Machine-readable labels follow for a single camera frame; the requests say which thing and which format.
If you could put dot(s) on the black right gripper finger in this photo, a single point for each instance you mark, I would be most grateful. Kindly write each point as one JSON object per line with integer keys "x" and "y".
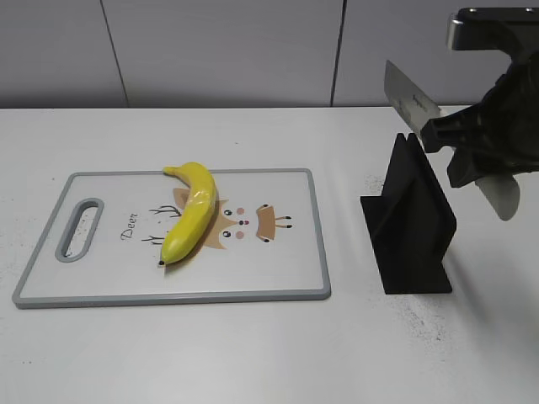
{"x": 504, "y": 121}
{"x": 484, "y": 168}

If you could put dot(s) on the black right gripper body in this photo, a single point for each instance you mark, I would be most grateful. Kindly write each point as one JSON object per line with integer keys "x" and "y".
{"x": 512, "y": 31}

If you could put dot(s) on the white ceramic knife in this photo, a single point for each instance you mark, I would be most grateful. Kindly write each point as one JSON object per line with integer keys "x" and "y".
{"x": 415, "y": 108}

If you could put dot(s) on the yellow plastic banana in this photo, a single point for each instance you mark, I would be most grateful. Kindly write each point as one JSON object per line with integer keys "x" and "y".
{"x": 197, "y": 214}

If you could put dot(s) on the black knife stand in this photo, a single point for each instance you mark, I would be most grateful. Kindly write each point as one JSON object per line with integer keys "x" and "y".
{"x": 410, "y": 223}

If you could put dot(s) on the grey-rimmed deer cutting board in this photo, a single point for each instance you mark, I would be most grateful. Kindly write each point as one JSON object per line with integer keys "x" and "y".
{"x": 101, "y": 244}

